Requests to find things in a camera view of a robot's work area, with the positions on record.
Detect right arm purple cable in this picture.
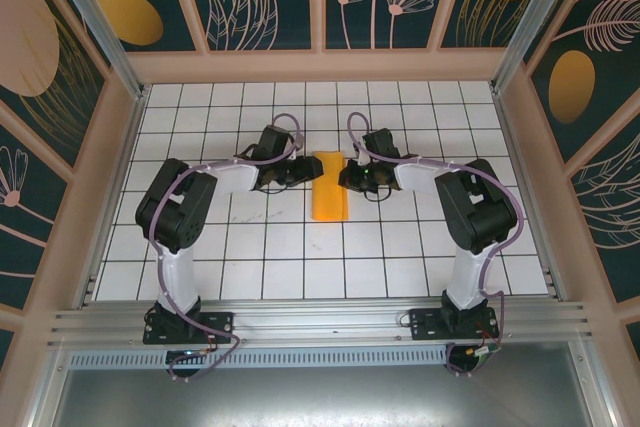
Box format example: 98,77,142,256
347,111,525,378

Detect aluminium side rail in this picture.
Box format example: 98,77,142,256
79,86,151,309
492,89,567,301

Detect grey metal sheet panel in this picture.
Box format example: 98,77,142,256
29,346,614,427

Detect aluminium corner post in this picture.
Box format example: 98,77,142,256
42,0,151,101
492,0,596,94

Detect gripper thin black wire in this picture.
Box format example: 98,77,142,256
363,185,397,204
255,180,292,196

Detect aluminium frame beam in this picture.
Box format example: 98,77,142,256
47,299,596,349

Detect small green circuit board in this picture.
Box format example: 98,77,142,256
467,344,501,363

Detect grey slotted cable duct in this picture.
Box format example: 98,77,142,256
67,346,451,371

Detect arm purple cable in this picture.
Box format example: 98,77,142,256
147,113,305,383
347,111,525,378

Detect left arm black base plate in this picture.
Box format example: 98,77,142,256
142,311,236,347

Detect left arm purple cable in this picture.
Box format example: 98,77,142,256
147,113,305,383

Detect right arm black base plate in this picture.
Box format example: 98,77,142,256
408,307,501,343

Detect left gripper thin black wire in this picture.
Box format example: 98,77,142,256
255,180,292,196

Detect orange paper sheet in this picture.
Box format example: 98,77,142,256
310,149,353,222

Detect right gripper thin black wire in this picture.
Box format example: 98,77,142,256
363,185,397,204

